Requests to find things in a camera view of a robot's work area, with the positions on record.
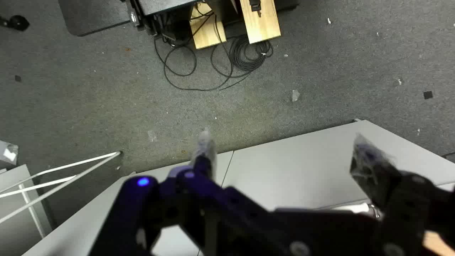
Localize small grey white packet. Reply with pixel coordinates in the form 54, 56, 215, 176
0, 139, 20, 167

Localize white wire rack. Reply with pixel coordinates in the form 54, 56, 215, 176
0, 149, 123, 238

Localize black floor cables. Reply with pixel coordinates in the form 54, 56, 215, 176
153, 26, 276, 92

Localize narrow light wooden board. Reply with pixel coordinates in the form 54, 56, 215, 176
188, 1, 229, 50

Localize stainless steel sink counter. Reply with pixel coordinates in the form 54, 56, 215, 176
0, 161, 54, 256

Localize wide light wooden board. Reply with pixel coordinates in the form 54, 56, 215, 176
238, 0, 283, 45

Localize black caster wheel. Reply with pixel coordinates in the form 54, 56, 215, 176
0, 14, 32, 32

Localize white base cabinet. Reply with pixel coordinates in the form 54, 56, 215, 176
20, 117, 455, 256

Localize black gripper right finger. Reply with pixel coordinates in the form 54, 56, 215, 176
349, 132, 406, 210

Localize black floor mat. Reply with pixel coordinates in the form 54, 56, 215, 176
57, 0, 136, 36

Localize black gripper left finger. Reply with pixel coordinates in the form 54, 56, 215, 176
190, 126, 219, 183

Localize black computer equipment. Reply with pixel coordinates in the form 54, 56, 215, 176
127, 0, 202, 45

